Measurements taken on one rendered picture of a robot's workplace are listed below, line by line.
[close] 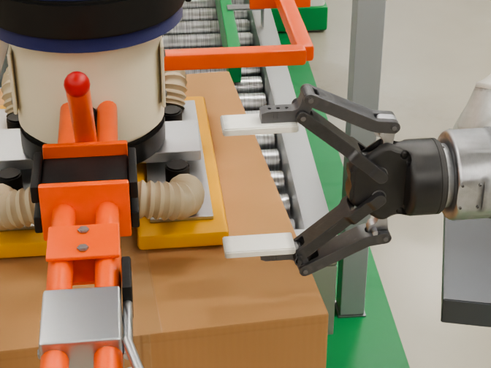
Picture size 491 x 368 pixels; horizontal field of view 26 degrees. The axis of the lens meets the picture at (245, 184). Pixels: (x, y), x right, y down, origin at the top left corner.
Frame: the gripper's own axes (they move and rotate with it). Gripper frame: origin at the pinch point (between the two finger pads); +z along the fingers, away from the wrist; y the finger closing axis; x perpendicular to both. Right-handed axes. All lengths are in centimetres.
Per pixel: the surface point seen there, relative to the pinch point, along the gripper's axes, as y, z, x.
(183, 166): 7.8, 4.0, 18.4
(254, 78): 53, -18, 138
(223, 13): 44, -13, 157
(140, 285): 13.2, 9.6, 3.5
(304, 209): 48, -19, 72
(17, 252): 11.8, 22.5, 9.0
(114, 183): -3.1, 11.3, -3.1
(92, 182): -3.2, 13.3, -2.9
